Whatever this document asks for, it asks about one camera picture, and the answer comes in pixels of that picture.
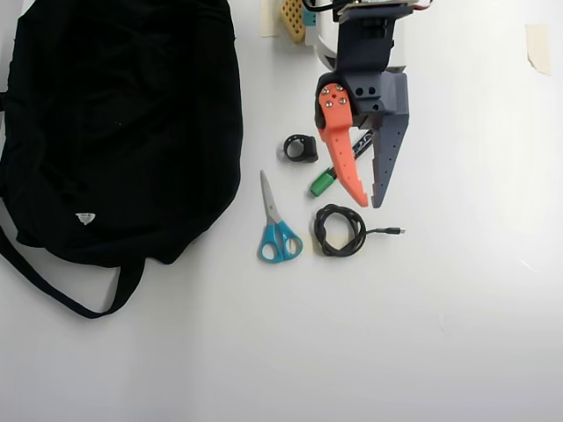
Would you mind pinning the green marker pen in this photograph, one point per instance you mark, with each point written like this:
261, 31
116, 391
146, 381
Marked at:
321, 184

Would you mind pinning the black fabric bag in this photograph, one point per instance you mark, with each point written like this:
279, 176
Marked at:
123, 132

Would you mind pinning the beige masking tape strip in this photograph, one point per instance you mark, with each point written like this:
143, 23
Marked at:
268, 22

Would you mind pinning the beige masking tape piece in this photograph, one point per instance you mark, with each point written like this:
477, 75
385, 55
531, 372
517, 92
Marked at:
538, 48

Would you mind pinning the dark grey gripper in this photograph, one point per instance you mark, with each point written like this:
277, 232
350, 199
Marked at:
382, 98

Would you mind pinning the yellow perforated robot base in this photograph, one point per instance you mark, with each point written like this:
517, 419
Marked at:
292, 19

